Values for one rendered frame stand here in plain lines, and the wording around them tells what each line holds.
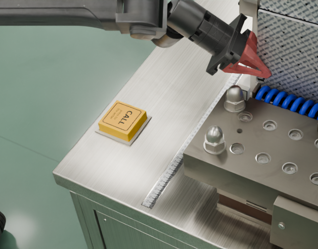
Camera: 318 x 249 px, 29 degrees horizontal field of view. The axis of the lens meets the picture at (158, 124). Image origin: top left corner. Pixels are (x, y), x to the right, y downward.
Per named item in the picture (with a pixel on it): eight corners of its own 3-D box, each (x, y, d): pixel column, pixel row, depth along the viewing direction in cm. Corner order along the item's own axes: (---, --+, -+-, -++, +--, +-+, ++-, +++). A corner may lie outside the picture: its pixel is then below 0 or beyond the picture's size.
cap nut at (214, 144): (209, 134, 102) (208, 116, 98) (229, 142, 100) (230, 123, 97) (199, 149, 100) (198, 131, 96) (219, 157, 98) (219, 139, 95)
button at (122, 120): (118, 107, 125) (116, 99, 124) (147, 118, 123) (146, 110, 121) (99, 130, 122) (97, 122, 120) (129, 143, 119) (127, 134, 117)
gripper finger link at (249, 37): (252, 101, 106) (208, 72, 104) (262, 71, 110) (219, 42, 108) (277, 83, 101) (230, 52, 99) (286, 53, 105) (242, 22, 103)
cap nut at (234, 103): (229, 95, 107) (229, 76, 104) (249, 102, 106) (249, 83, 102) (220, 109, 105) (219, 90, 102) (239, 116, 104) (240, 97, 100)
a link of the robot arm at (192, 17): (165, 12, 98) (181, -17, 99) (151, 25, 104) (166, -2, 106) (201, 36, 99) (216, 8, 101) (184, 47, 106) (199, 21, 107)
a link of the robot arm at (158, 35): (133, 31, 96) (135, -21, 98) (113, 51, 107) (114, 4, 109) (203, 42, 100) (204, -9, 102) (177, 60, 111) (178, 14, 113)
